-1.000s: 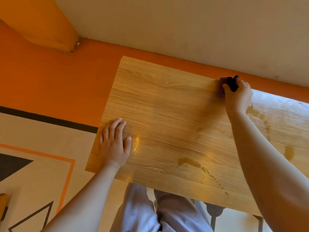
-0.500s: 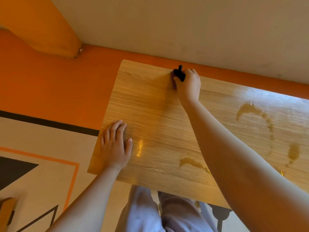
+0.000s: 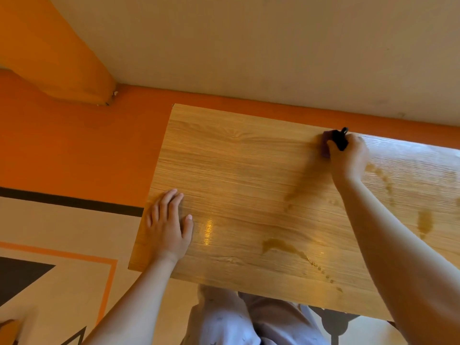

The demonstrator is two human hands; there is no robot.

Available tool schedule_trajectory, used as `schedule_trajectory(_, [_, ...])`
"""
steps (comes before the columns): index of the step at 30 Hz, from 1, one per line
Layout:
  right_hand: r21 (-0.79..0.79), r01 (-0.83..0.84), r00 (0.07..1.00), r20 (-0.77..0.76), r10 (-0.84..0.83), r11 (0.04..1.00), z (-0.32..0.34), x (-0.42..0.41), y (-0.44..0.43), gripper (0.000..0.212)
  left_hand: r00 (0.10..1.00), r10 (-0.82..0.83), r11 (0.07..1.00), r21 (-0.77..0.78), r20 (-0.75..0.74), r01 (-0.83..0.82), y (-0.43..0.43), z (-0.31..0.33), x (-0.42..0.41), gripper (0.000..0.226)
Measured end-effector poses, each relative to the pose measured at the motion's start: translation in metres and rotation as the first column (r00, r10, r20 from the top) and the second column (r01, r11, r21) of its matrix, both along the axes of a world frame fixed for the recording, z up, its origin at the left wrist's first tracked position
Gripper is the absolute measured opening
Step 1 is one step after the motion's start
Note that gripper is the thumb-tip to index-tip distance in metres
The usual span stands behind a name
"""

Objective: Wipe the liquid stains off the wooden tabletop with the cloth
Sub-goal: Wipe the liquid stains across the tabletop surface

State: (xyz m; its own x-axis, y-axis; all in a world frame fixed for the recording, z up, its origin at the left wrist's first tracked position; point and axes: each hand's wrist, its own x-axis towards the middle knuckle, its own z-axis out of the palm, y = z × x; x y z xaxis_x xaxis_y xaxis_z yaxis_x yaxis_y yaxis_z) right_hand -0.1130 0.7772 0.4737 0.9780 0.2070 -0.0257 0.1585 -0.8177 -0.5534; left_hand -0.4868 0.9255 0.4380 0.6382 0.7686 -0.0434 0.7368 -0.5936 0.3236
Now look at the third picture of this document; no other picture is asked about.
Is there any purple cleaning cloth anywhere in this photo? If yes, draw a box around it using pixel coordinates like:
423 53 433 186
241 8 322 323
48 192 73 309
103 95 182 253
321 126 350 159

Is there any person's left forearm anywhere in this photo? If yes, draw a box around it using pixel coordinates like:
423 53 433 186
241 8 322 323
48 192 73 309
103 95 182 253
82 254 179 345

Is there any person's right forearm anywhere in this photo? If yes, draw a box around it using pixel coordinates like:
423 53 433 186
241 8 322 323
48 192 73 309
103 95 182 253
334 177 460 345

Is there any person's left hand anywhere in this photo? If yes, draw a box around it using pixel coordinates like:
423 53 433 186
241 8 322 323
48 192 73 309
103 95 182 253
145 188 195 264

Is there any person's right hand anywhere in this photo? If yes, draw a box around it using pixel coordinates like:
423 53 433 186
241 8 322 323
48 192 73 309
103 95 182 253
326 132 371 189

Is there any wooden table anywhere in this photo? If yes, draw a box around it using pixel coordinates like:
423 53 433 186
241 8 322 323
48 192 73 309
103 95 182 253
128 103 460 322

